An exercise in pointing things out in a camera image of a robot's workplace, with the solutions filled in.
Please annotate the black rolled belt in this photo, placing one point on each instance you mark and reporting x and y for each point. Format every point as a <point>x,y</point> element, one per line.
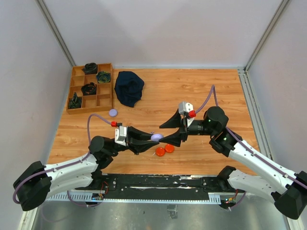
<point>90,68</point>
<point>89,89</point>

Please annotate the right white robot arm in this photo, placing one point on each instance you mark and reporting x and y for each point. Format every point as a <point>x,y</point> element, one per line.
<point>286,189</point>

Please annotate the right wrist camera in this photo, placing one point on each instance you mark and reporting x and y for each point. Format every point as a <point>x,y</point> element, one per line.
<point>185,109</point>

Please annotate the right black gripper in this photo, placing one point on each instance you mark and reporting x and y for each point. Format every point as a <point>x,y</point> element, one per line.
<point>175,138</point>

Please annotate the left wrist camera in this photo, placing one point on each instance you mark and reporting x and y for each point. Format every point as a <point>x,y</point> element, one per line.
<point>121,135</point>

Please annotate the dark folded belt bottom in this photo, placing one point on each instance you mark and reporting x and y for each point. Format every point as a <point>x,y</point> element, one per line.
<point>75,102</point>

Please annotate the green patterned rolled belt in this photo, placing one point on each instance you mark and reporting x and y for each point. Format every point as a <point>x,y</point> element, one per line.
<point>103,77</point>

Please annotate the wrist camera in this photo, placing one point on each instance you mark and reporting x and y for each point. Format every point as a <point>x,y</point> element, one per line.
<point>121,135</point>
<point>185,109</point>

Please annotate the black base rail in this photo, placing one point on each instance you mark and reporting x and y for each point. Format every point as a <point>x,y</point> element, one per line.
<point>157,187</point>

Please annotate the black rolled belt middle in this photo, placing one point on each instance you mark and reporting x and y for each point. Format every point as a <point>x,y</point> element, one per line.
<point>89,89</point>

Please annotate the dark blue cloth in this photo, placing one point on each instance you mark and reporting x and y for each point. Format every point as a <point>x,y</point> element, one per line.
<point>128,88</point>

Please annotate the purple charging case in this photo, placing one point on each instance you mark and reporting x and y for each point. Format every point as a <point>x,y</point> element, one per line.
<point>113,113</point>
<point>156,137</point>

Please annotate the wooden compartment tray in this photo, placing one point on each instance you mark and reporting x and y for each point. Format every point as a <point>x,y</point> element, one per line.
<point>102,101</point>

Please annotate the black rolled belt top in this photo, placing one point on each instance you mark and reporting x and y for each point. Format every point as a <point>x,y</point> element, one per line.
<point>90,68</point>

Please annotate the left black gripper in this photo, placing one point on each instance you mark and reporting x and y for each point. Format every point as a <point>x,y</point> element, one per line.
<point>138,141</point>

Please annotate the orange earbud charging case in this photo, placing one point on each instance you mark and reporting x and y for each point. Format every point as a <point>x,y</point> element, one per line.
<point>160,152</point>

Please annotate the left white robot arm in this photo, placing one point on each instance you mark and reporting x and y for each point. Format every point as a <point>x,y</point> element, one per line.
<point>39,182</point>

